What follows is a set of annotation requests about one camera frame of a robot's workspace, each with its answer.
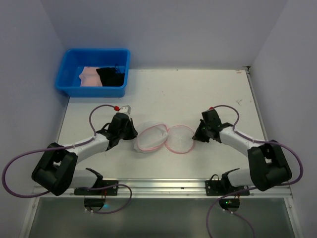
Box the aluminium mounting rail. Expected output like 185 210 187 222
31 178 292 198

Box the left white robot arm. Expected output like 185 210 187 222
31 112 138 196

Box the pink bra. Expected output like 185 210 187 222
79 66 103 87

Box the black garment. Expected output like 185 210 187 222
96 64 125 87

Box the white mesh laundry bag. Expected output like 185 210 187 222
133 121 195 154

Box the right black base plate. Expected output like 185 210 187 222
205 179 245 196

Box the blue plastic bin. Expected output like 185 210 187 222
55 48 130 98

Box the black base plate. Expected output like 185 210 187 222
205 179 245 196
74 179 118 196

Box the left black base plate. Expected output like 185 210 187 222
74 179 118 196

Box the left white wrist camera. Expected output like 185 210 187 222
118 105 131 116

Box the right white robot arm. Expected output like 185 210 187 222
192 108 292 194

